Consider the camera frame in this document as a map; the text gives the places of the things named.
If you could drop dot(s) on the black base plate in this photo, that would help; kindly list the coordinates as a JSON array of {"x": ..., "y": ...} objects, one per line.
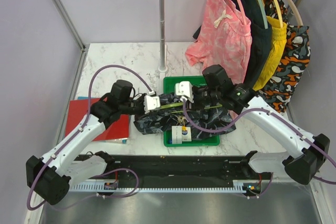
[{"x": 182, "y": 172}]

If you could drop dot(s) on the dark navy garment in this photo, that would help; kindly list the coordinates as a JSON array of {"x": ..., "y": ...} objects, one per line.
[{"x": 261, "y": 41}]

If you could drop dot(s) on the red folder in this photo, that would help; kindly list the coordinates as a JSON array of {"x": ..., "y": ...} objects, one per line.
[{"x": 78, "y": 113}]

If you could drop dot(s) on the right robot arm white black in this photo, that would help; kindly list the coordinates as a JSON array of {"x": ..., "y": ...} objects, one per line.
[{"x": 304, "y": 154}]

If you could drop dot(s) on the yellow shorts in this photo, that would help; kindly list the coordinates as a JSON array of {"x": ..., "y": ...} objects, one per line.
[{"x": 278, "y": 40}]

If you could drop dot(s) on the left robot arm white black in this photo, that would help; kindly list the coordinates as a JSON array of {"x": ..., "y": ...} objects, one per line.
[{"x": 49, "y": 176}]

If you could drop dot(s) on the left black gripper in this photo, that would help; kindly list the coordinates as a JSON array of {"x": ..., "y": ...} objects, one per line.
[{"x": 142, "y": 104}]

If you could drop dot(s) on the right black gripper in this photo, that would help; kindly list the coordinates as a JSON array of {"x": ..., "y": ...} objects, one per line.
[{"x": 196, "y": 95}]

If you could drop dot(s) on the aluminium frame post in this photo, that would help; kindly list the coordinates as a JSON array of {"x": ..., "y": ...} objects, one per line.
[{"x": 69, "y": 24}]

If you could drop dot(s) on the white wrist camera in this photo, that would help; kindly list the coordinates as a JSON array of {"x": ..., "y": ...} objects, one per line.
[
  {"x": 151, "y": 102},
  {"x": 184, "y": 91}
]

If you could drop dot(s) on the pink dress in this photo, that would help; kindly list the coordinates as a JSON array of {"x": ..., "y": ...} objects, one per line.
[{"x": 223, "y": 40}]

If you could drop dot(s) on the white blue price tag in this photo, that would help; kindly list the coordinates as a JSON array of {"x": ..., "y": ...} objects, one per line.
[{"x": 181, "y": 134}]

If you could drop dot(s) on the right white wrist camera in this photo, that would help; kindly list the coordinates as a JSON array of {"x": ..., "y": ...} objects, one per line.
[{"x": 184, "y": 91}]

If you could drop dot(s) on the dark patterned shorts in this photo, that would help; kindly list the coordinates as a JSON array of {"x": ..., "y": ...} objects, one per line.
[{"x": 159, "y": 121}]

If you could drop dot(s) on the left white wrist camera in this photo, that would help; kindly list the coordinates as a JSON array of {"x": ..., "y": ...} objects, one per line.
[{"x": 151, "y": 102}]

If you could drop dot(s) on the white cable duct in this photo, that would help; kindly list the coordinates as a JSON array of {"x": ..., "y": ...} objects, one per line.
[{"x": 94, "y": 186}]

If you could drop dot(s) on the green hanger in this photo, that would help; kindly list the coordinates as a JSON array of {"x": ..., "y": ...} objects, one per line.
[{"x": 175, "y": 105}]

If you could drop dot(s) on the green plastic tray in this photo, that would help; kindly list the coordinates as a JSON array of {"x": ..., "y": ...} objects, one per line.
[{"x": 169, "y": 87}]

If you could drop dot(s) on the camouflage patterned shorts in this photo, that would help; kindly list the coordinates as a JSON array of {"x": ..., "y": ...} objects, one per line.
[{"x": 296, "y": 56}]

